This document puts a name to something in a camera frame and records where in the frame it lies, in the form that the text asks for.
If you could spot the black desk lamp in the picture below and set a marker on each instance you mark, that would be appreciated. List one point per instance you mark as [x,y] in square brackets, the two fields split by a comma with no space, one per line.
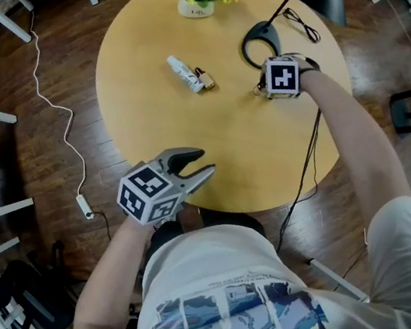
[264,31]

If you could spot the black mesh office chair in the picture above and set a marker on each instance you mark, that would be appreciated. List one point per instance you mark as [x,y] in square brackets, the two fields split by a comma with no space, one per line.
[27,293]

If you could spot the person's white printed T-shirt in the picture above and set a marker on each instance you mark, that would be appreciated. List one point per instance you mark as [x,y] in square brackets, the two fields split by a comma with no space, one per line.
[214,260]

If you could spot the person's dark trousers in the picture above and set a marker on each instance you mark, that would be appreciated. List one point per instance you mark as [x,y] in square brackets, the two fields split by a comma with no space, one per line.
[232,224]

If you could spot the person's left forearm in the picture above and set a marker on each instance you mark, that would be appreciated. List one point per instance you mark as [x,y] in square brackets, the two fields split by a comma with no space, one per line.
[106,272]

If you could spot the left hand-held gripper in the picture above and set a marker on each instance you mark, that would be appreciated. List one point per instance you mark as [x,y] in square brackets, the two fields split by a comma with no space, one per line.
[147,193]

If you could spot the white power strip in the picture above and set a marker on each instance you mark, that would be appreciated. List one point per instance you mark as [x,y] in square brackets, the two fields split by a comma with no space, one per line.
[85,206]

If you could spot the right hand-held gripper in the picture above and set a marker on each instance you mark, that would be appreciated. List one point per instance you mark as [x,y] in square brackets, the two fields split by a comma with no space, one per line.
[282,77]

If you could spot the white metal frame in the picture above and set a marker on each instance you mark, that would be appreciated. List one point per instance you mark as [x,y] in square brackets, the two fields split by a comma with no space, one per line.
[340,279]

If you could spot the person's right forearm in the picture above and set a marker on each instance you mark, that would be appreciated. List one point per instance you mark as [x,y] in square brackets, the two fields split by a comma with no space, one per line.
[359,140]

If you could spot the white small bottle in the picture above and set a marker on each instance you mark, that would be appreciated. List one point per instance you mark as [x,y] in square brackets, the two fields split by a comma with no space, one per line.
[185,72]

